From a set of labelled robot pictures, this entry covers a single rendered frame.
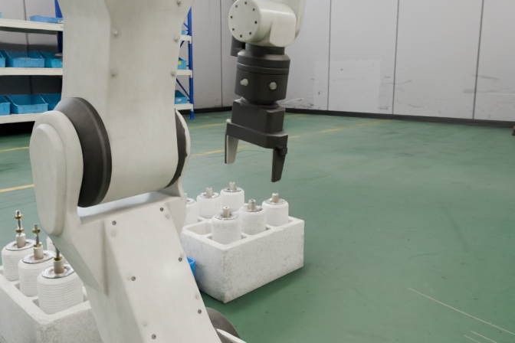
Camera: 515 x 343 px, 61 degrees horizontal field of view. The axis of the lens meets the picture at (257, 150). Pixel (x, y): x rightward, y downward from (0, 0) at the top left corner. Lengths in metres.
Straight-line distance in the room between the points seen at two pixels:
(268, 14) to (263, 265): 1.01
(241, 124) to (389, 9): 6.78
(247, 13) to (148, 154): 0.26
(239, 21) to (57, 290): 0.74
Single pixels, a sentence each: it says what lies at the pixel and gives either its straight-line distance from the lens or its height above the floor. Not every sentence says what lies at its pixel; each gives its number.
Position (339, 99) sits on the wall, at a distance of 7.78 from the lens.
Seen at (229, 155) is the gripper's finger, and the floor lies 0.56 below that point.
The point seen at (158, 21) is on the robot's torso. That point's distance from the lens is 0.57.
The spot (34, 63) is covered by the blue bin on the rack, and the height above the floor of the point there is 0.84.
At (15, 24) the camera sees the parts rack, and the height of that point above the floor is 1.27.
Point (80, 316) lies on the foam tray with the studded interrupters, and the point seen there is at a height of 0.16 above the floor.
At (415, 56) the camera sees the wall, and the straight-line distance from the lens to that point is 7.23.
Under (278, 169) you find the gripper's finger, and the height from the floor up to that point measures 0.55.
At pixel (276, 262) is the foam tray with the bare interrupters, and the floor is 0.06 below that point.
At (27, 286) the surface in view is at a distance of 1.26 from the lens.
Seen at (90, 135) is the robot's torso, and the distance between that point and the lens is 0.55.
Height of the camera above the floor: 0.71
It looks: 10 degrees down
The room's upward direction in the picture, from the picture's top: straight up
